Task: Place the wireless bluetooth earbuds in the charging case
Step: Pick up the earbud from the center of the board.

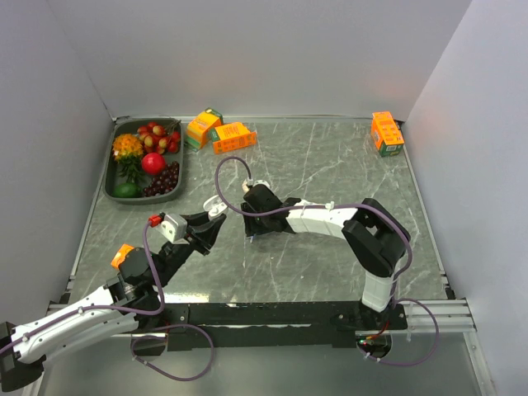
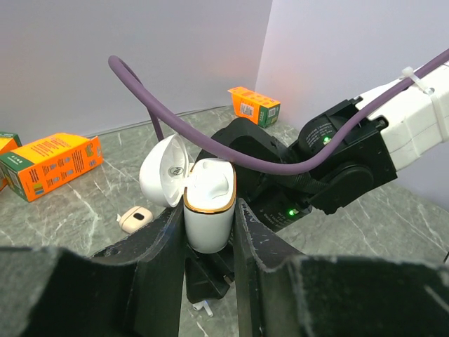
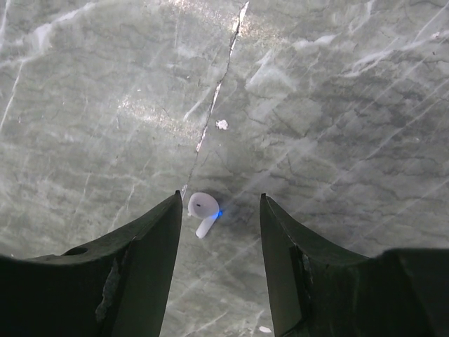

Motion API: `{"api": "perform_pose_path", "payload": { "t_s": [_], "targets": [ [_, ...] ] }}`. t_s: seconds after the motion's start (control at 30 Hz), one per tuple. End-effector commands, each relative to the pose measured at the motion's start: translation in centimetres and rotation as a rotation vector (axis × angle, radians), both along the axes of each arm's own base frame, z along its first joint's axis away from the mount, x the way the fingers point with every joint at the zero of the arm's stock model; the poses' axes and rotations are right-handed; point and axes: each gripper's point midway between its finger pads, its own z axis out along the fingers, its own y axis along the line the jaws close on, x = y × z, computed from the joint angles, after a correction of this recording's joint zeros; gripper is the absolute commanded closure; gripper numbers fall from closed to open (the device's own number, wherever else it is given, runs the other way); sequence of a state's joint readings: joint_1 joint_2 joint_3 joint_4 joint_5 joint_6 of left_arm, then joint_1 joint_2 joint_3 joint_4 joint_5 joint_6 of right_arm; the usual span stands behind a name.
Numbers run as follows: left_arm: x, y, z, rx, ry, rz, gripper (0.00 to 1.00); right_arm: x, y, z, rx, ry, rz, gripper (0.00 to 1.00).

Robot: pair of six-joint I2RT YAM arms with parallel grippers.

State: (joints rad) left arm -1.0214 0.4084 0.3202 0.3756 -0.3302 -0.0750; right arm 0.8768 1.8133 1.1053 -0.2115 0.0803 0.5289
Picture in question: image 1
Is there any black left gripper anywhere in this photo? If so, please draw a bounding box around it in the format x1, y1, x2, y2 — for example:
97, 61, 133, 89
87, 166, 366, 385
153, 208, 226, 287

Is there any white earbud charging case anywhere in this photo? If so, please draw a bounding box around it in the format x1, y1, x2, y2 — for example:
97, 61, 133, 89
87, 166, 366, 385
203, 195, 229, 219

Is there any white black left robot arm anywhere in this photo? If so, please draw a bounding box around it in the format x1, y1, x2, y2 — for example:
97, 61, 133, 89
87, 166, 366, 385
1, 212, 227, 392

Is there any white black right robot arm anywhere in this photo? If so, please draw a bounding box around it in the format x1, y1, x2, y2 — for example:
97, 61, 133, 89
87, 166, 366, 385
241, 183, 410, 329

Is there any dark red grape bunch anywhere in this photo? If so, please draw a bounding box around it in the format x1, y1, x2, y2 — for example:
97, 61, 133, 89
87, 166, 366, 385
143, 161, 180, 197

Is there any orange carton lying back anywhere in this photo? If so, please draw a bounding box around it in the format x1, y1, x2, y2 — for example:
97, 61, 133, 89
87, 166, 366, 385
209, 121, 257, 154

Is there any red apple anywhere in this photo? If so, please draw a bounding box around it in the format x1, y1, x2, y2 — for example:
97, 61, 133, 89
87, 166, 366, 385
141, 153, 167, 176

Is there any green avocado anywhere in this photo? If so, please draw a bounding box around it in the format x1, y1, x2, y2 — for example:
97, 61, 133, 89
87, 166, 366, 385
112, 182, 142, 199

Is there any orange green carton near left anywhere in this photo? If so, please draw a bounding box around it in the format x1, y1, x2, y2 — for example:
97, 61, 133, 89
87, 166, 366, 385
111, 243, 134, 269

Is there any orange green carton upright back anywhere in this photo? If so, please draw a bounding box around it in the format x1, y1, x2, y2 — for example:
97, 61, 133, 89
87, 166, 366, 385
185, 107, 224, 150

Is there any orange spiky fruit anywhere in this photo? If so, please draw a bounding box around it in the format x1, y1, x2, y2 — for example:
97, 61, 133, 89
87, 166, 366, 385
111, 134, 144, 162

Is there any dark green fruit tray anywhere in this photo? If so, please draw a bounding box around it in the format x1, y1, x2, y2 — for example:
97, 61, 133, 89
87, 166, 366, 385
104, 118, 185, 205

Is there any orange green carton right corner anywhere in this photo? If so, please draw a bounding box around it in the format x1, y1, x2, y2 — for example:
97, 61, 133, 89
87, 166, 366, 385
370, 111, 404, 157

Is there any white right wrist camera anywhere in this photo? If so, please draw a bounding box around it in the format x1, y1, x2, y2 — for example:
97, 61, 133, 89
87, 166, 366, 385
246, 179, 271, 189

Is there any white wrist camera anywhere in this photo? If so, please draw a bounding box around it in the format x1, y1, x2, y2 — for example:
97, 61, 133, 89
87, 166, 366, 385
148, 213, 187, 244
246, 179, 271, 189

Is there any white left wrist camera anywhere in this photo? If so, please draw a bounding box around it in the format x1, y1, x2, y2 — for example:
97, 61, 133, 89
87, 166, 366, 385
148, 213, 187, 244

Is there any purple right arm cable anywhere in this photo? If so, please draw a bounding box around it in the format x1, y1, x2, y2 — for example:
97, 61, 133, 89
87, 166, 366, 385
214, 156, 441, 366

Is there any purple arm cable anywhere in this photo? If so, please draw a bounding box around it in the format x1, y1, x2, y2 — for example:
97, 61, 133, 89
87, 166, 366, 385
214, 156, 441, 366
0, 220, 215, 381

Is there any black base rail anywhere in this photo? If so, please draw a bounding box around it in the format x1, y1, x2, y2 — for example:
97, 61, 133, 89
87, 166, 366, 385
133, 301, 408, 351

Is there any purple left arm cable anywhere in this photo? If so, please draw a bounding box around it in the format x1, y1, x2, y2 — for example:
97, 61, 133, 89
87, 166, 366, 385
0, 220, 215, 381

